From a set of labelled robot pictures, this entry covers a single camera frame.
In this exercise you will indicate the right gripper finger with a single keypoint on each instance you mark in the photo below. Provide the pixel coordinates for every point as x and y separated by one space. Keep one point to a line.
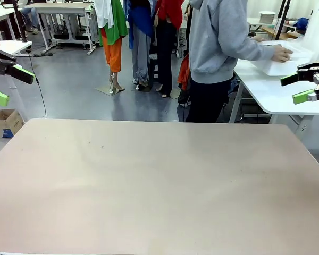
308 69
304 97

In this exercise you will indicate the white plastic basket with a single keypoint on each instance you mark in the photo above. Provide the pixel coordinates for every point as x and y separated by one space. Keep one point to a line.
276 67

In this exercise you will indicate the person's right forearm grey sleeve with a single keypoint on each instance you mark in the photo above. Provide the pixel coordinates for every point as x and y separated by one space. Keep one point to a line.
258 50

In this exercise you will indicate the stack of white plates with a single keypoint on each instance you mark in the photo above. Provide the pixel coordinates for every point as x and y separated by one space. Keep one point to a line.
267 17

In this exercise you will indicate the person's right hand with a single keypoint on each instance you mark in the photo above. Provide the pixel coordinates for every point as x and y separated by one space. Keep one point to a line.
282 54

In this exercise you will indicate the person's left hand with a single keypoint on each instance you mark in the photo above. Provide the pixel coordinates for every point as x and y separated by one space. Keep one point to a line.
258 38

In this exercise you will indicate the cardboard box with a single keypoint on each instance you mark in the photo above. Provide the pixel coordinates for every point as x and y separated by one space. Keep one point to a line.
5 120

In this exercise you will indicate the small white side table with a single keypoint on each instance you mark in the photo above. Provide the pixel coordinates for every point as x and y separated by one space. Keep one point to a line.
10 45

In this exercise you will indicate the black floor power strip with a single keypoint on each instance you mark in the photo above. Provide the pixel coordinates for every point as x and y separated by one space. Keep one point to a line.
43 54

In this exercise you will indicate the blue cloth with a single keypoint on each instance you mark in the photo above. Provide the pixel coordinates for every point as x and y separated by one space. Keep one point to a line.
301 23

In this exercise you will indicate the light wooden board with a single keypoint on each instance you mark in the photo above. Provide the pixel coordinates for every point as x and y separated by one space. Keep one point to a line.
279 32

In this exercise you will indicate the black tripod stand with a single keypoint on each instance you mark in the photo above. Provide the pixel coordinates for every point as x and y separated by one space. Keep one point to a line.
20 24

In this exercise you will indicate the seated person in jeans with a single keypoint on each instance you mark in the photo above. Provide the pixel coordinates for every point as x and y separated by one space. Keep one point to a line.
32 18

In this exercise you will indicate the black light stand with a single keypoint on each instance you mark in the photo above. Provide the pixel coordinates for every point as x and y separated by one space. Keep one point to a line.
283 16

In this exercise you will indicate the white background desk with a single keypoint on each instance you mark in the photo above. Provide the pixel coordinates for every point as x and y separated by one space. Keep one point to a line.
58 8
2 14

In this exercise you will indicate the pile of colourful clothes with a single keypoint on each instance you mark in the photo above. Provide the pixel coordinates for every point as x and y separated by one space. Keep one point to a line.
235 86

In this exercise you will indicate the white background table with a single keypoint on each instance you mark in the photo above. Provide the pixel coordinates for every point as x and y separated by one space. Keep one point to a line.
253 22

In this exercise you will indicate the orange trousers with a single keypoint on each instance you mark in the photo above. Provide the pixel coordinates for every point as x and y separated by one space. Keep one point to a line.
113 53

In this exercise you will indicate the person in grey hoodie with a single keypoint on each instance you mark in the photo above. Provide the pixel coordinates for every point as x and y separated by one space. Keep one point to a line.
215 45

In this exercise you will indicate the green and white garment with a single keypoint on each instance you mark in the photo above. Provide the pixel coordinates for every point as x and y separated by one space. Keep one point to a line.
114 18

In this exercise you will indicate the orange red garment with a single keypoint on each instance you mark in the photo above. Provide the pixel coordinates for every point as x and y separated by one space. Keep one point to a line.
184 71

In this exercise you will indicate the grey trousers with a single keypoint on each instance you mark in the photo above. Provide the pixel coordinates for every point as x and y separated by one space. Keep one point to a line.
141 58

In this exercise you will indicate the blue jacket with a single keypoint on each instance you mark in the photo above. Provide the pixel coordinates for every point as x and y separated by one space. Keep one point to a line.
139 18

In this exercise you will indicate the black trousers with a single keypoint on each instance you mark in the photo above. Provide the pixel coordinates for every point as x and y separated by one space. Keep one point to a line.
164 58

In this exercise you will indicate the red top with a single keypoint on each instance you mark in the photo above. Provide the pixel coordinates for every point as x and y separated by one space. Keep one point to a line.
172 12

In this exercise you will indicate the metal mannequin base plate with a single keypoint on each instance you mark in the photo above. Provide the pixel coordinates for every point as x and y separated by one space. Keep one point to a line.
110 90

